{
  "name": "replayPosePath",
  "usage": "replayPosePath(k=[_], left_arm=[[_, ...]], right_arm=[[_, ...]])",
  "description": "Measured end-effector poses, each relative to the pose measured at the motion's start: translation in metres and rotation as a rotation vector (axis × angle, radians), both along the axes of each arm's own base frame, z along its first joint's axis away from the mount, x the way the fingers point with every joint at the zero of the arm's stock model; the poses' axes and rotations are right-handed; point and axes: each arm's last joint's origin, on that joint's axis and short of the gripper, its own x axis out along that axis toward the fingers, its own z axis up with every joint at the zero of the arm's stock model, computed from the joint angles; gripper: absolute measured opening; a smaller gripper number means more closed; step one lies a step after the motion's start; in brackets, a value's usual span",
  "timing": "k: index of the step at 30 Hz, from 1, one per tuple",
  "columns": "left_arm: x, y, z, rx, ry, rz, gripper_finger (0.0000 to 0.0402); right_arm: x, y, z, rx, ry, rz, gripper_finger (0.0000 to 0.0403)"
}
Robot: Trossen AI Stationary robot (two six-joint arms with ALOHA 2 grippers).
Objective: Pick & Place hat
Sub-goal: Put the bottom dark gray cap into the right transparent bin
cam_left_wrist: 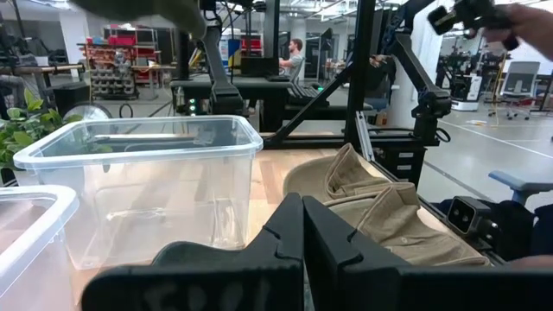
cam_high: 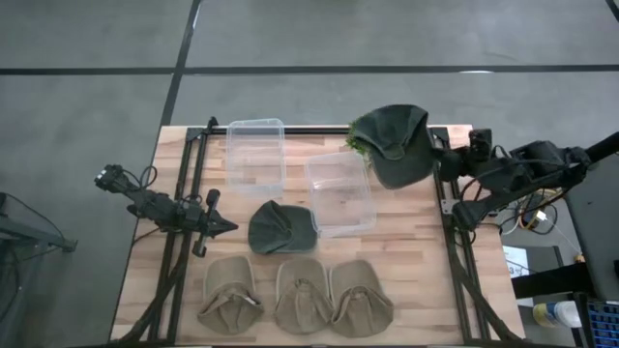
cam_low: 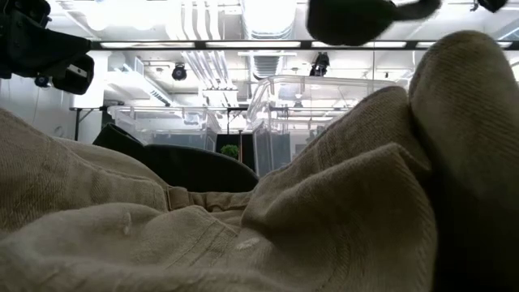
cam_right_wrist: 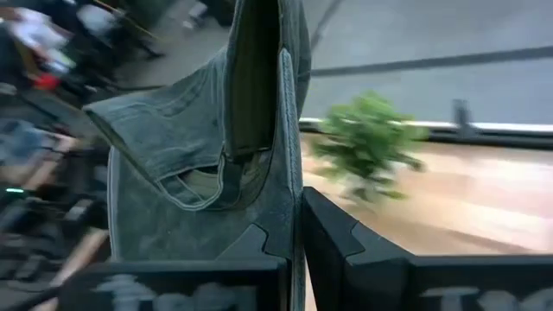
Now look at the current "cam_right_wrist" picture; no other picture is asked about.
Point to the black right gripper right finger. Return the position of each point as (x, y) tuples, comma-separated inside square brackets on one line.
[(345, 268)]

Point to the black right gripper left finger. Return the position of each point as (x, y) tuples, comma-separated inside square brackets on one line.
[(181, 285)]

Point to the grey denim cap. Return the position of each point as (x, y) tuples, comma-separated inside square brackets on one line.
[(173, 129)]

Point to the green artificial plant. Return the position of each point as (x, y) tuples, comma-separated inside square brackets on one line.
[(367, 138)]

